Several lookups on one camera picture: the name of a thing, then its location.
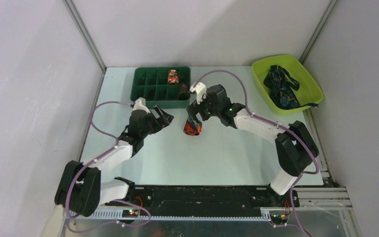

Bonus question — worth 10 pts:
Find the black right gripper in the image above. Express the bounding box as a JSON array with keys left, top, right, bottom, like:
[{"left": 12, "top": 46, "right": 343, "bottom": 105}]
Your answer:
[{"left": 187, "top": 92, "right": 221, "bottom": 126}]

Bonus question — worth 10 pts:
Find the orange navy striped tie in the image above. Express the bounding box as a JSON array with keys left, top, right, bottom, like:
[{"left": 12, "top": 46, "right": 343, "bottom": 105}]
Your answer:
[{"left": 183, "top": 120, "right": 202, "bottom": 136}]

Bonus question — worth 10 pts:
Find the green compartment organizer tray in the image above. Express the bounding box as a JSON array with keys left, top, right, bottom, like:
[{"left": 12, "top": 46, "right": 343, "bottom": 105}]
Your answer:
[{"left": 130, "top": 66, "right": 191, "bottom": 109}]

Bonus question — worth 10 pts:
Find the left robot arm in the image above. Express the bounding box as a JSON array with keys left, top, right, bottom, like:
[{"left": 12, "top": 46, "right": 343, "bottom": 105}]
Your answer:
[{"left": 54, "top": 102, "right": 174, "bottom": 217}]

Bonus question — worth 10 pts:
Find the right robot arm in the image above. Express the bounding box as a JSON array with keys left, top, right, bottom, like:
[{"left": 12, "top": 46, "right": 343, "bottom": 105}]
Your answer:
[{"left": 184, "top": 82, "right": 319, "bottom": 206}]

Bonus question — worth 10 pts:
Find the brown patterned rolled tie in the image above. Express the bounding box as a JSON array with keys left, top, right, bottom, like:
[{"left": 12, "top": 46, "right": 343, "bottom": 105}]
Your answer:
[{"left": 178, "top": 83, "right": 190, "bottom": 101}]

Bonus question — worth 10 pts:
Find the navy floral gold tie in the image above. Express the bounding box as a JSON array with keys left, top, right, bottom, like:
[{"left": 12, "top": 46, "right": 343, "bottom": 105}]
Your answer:
[{"left": 264, "top": 65, "right": 318, "bottom": 110}]

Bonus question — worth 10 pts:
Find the lime green plastic bin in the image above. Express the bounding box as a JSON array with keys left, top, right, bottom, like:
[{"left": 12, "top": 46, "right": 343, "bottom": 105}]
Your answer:
[{"left": 251, "top": 54, "right": 324, "bottom": 116}]

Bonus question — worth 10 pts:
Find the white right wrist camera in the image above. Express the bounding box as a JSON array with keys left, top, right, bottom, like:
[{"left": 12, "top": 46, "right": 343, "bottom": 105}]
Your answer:
[{"left": 189, "top": 82, "right": 207, "bottom": 105}]

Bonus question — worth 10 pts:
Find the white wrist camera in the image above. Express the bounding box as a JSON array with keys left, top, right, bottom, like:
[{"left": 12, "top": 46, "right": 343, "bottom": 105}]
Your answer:
[
  {"left": 189, "top": 82, "right": 207, "bottom": 105},
  {"left": 133, "top": 97, "right": 151, "bottom": 114}
]

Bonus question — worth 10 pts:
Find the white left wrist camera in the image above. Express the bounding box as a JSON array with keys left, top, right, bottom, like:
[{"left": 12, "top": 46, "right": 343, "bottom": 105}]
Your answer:
[{"left": 133, "top": 97, "right": 151, "bottom": 114}]

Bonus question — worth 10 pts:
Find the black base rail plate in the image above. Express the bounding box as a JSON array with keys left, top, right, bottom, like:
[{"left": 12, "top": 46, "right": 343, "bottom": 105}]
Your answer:
[{"left": 106, "top": 185, "right": 298, "bottom": 217}]

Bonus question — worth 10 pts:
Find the left corner aluminium post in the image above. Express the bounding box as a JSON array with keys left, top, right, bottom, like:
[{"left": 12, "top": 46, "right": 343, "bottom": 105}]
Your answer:
[{"left": 62, "top": 0, "right": 107, "bottom": 73}]

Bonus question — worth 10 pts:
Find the corner aluminium post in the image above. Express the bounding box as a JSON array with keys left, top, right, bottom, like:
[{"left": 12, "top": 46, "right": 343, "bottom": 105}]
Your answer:
[
  {"left": 62, "top": 0, "right": 107, "bottom": 73},
  {"left": 299, "top": 0, "right": 339, "bottom": 64}
]

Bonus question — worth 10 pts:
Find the right corner aluminium post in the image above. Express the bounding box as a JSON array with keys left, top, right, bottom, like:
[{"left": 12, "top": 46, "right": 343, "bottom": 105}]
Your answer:
[{"left": 299, "top": 0, "right": 339, "bottom": 64}]

